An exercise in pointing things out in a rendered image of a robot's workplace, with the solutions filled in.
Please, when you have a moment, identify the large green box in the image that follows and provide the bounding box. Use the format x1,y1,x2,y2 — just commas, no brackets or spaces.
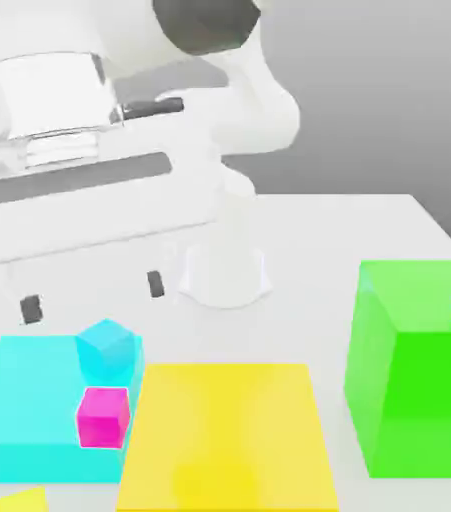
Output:
343,258,451,480

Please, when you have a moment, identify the large yellow box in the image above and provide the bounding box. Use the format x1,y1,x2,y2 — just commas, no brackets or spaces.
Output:
115,362,341,512

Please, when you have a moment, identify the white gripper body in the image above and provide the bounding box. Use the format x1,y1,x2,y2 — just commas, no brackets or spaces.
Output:
0,148,221,270

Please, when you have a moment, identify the small cyan cube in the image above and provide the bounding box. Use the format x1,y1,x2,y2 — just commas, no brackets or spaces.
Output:
74,318,138,382

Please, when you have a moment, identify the small magenta cube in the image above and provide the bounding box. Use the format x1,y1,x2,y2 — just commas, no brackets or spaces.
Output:
75,386,132,451

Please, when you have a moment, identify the large cyan box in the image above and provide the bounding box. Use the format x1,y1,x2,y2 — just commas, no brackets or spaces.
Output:
0,334,146,486

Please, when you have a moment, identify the small yellow cube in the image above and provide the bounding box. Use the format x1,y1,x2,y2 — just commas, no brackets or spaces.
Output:
0,485,49,512

